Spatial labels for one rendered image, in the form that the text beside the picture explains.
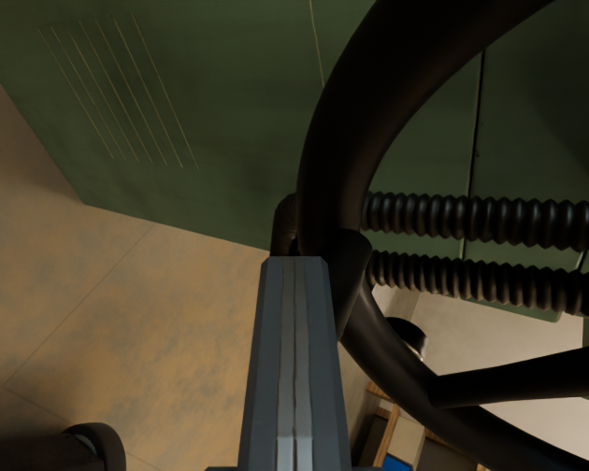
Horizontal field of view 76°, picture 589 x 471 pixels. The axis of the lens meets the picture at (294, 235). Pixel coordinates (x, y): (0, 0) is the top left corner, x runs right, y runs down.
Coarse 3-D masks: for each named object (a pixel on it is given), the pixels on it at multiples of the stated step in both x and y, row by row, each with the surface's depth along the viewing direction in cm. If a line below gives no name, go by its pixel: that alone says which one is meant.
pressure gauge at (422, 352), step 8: (392, 320) 42; (400, 320) 41; (400, 328) 41; (408, 328) 41; (416, 328) 41; (400, 336) 40; (408, 336) 40; (416, 336) 40; (424, 336) 41; (408, 344) 39; (416, 344) 40; (424, 344) 41; (416, 352) 39; (424, 352) 41
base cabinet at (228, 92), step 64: (0, 0) 46; (64, 0) 41; (128, 0) 36; (192, 0) 33; (256, 0) 30; (320, 0) 28; (0, 64) 57; (64, 64) 48; (128, 64) 42; (192, 64) 37; (256, 64) 34; (320, 64) 31; (64, 128) 60; (128, 128) 50; (192, 128) 44; (256, 128) 39; (448, 128) 29; (128, 192) 62; (192, 192) 52; (256, 192) 45; (384, 192) 36; (448, 192) 33; (448, 256) 37
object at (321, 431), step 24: (312, 264) 10; (312, 288) 9; (312, 312) 8; (312, 336) 8; (336, 336) 8; (312, 360) 7; (336, 360) 8; (312, 384) 7; (336, 384) 7; (312, 408) 6; (336, 408) 7; (312, 432) 6; (336, 432) 6; (312, 456) 6; (336, 456) 6
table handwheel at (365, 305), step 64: (384, 0) 9; (448, 0) 8; (512, 0) 8; (384, 64) 9; (448, 64) 9; (320, 128) 12; (384, 128) 11; (320, 192) 13; (384, 320) 20; (384, 384) 20; (448, 384) 19; (512, 384) 16; (576, 384) 14; (512, 448) 20
